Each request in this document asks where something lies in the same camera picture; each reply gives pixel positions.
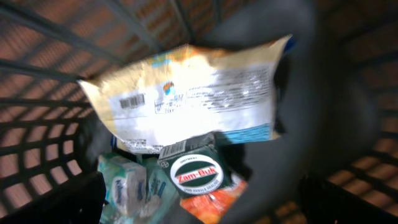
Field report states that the teal white tissue packet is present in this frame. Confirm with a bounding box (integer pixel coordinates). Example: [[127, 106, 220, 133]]
[[139, 157, 178, 224]]

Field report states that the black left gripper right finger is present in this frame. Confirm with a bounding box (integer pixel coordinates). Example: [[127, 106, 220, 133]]
[[298, 176, 397, 224]]

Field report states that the green Zam-Buk ointment box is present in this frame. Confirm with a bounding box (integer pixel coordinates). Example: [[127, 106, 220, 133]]
[[157, 133, 232, 198]]

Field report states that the grey plastic mesh basket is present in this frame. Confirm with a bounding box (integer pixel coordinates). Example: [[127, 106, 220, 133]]
[[1, 1, 397, 223]]

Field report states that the cream snack bag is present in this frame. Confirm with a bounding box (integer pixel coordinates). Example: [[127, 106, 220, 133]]
[[80, 36, 290, 154]]

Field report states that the orange snack packet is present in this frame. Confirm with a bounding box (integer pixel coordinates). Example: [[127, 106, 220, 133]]
[[180, 174, 248, 224]]

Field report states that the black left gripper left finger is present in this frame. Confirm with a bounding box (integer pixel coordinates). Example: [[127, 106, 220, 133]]
[[1, 172, 106, 224]]

